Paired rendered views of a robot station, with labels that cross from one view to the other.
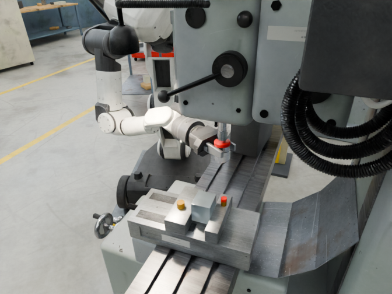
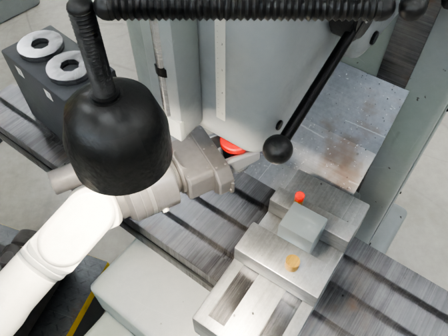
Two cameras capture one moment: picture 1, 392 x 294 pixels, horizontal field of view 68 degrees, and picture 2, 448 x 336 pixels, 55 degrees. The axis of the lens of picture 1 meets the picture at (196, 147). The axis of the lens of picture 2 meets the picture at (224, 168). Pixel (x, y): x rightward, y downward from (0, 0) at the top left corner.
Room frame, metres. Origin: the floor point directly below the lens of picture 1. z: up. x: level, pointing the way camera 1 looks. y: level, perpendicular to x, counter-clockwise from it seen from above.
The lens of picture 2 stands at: (0.63, 0.35, 1.71)
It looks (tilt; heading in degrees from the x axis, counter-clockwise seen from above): 53 degrees down; 283
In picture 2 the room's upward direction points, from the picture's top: straight up
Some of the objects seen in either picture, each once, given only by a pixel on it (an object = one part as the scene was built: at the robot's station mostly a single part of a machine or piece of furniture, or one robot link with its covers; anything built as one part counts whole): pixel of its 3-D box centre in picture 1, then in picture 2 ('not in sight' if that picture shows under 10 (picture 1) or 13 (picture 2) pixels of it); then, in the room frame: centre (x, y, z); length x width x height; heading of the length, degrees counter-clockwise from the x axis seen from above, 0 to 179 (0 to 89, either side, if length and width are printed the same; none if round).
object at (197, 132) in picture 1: (199, 137); (179, 172); (0.79, -0.01, 1.19); 0.13 x 0.12 x 0.10; 132
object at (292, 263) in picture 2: (180, 204); (292, 263); (0.60, 0.05, 1.08); 0.02 x 0.02 x 0.02
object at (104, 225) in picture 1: (110, 227); not in sight; (0.92, 0.39, 0.67); 0.16 x 0.12 x 0.12; 67
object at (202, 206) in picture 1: (203, 207); (301, 230); (0.59, -0.02, 1.08); 0.06 x 0.05 x 0.06; 159
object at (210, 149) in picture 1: (213, 151); (243, 163); (0.70, -0.05, 1.19); 0.06 x 0.02 x 0.03; 42
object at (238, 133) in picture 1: (252, 122); (69, 92); (1.12, -0.25, 1.07); 0.22 x 0.12 x 0.20; 151
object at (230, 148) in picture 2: (221, 142); (235, 140); (0.72, -0.08, 1.21); 0.05 x 0.05 x 0.01
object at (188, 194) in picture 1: (185, 209); (282, 263); (0.61, 0.03, 1.06); 0.15 x 0.06 x 0.04; 159
